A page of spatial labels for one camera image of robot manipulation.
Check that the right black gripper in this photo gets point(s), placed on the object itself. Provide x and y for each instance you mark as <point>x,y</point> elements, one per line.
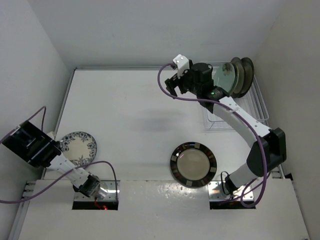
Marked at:
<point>171,83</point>

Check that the small teal flower plate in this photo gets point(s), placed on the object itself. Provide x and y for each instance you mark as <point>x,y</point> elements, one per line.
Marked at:
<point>225,77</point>

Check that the grey rim cream plate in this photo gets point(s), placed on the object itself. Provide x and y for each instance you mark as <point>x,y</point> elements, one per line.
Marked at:
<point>240,76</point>
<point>249,72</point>

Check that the blue floral white plate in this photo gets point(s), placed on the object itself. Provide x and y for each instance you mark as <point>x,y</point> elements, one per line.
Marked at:
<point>79,147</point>

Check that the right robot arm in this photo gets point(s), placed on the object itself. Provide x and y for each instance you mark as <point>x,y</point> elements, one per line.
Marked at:
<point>267,146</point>

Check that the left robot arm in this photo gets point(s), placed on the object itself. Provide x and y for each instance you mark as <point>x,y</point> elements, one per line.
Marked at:
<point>39,150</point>

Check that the black patterned rim plate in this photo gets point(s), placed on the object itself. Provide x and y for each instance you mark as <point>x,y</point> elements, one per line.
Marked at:
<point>193,165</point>

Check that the white front cover board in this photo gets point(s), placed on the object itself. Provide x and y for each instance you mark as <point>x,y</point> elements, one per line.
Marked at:
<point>164,210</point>

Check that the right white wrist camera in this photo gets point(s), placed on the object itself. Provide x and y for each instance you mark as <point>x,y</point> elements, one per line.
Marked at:
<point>182,64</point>

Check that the white wire dish rack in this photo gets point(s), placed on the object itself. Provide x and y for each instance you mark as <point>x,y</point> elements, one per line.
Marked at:
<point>252,102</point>

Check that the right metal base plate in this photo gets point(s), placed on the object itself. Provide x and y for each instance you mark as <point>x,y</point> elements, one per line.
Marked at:
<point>216,194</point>

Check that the metal base plate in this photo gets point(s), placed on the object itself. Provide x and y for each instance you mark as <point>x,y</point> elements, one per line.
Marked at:
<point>109,192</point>
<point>216,194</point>

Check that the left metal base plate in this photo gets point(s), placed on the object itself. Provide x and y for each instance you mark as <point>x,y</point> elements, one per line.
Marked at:
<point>109,192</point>

